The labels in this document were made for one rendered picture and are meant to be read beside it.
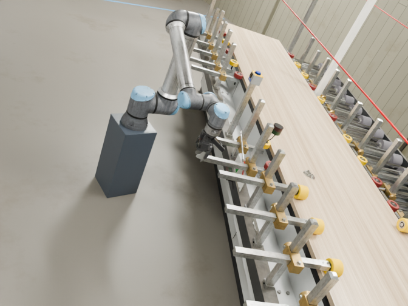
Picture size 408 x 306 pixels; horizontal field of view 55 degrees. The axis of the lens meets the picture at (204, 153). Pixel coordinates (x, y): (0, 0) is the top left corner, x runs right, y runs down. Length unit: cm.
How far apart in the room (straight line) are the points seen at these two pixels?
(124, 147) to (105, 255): 72
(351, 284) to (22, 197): 212
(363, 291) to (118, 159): 172
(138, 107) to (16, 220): 107
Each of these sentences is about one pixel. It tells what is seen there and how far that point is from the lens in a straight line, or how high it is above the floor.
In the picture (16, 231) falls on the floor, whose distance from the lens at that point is 275.
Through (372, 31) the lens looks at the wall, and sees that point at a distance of 650.
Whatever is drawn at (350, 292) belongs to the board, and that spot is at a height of 90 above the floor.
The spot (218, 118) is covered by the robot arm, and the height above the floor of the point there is 115.
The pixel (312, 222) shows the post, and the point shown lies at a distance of 170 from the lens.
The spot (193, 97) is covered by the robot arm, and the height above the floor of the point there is 118.
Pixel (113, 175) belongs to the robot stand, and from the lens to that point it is 288.
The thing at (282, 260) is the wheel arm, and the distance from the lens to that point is 177.
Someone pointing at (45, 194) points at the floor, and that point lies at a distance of 298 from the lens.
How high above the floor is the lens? 210
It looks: 33 degrees down
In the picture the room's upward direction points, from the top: 24 degrees clockwise
